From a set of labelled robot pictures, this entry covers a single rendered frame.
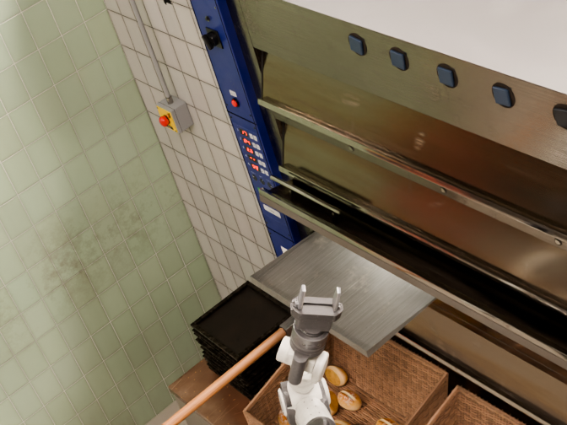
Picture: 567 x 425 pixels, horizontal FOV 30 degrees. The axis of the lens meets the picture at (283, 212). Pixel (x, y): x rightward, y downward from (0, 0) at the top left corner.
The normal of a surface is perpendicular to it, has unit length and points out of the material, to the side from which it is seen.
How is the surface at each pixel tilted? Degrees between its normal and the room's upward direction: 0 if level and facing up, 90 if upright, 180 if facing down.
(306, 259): 1
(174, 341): 90
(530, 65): 0
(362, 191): 70
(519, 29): 0
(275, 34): 90
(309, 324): 97
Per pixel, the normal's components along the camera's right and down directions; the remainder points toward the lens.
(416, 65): -0.73, 0.55
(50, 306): 0.63, 0.35
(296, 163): -0.77, 0.26
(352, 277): -0.26, -0.75
